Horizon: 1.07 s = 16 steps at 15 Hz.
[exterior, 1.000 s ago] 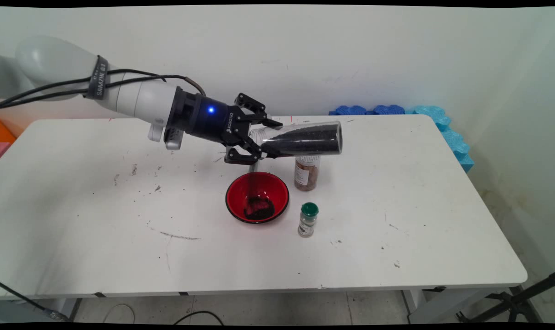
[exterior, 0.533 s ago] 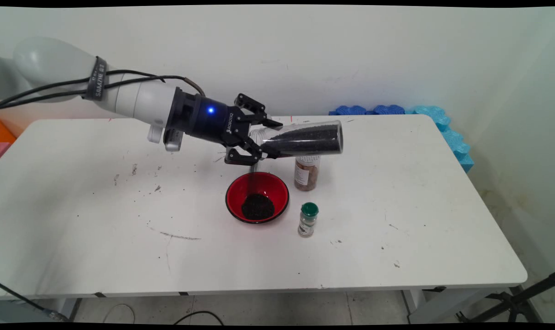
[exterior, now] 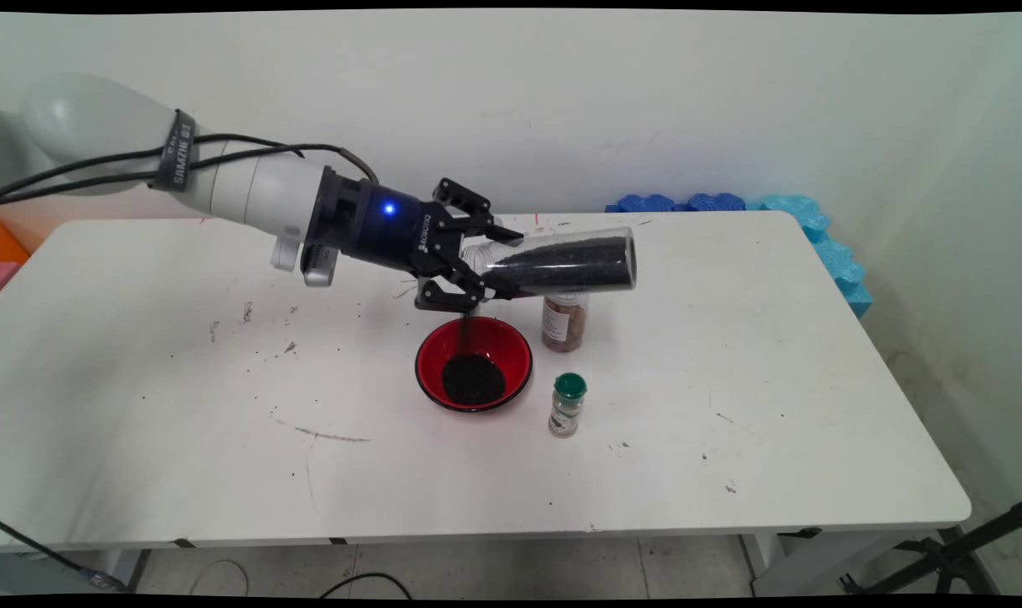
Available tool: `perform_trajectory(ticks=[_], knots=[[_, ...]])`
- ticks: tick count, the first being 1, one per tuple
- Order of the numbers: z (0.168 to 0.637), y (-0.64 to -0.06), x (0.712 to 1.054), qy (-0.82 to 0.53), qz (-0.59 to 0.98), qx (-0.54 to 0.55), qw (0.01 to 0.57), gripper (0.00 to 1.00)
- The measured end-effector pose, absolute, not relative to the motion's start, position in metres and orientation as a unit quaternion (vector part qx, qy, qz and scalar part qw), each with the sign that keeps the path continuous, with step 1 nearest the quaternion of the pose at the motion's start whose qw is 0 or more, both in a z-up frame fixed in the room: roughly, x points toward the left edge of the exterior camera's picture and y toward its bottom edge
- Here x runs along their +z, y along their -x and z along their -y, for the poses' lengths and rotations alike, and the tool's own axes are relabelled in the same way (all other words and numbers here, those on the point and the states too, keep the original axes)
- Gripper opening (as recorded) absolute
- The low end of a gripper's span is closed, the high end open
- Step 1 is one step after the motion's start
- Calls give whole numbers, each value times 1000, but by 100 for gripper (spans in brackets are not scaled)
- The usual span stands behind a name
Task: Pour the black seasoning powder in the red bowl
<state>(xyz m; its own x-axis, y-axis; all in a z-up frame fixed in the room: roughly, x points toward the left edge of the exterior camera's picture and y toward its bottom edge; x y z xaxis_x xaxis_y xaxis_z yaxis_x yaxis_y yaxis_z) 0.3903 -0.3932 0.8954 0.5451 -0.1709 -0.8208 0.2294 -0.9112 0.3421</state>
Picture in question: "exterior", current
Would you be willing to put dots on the clear jar of black seeds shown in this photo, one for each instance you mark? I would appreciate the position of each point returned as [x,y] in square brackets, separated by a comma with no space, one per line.
[562,262]

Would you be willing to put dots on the black tripod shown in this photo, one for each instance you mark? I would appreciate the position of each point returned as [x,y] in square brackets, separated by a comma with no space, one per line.
[950,557]

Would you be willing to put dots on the white table leg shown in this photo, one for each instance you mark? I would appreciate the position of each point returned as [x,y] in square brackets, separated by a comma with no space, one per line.
[118,570]
[807,566]

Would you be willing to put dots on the pink foam block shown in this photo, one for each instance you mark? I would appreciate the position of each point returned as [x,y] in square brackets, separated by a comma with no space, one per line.
[4,277]

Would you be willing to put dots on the white-lidded jar of brown snacks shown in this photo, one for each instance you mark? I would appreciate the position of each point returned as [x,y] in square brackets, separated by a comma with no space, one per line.
[564,325]

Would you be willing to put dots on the light blue foam mat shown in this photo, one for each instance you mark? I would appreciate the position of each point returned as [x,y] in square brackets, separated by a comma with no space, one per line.
[815,224]

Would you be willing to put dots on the green-capped spice bottle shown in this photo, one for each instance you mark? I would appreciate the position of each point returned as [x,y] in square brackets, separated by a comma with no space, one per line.
[568,414]

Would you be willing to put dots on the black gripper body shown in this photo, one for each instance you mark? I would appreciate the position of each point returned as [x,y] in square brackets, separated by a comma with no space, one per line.
[376,224]

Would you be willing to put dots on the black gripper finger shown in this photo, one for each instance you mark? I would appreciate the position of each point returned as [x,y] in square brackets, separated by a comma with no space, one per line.
[448,291]
[464,211]

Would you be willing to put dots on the orange foam block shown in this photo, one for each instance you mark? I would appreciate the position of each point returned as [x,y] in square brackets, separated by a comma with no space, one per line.
[8,245]

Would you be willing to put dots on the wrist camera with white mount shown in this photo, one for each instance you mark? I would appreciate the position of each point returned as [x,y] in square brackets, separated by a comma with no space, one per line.
[312,262]

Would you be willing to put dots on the red bowl with black rim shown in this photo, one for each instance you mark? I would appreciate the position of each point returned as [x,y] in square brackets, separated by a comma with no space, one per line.
[515,355]

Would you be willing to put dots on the black seed pile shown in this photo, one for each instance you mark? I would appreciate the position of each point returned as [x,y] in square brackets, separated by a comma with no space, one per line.
[473,380]

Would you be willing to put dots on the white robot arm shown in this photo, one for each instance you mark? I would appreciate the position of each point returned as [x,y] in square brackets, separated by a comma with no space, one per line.
[258,190]

